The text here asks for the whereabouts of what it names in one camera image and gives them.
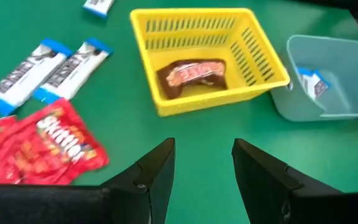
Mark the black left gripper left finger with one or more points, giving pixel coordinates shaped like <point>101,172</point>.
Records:
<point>157,174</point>

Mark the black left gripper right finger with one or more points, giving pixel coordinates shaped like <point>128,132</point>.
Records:
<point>259,180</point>

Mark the brown candy bar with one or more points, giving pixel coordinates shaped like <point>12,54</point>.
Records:
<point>191,71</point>

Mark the white blue Hershey's bar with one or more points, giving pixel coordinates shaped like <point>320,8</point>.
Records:
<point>312,84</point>
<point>73,70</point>
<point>23,77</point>
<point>99,6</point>

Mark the yellow slotted plastic basket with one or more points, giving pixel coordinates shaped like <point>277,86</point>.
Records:
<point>197,103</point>

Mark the light blue plastic bin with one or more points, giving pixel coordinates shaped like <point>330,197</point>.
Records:
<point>300,102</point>

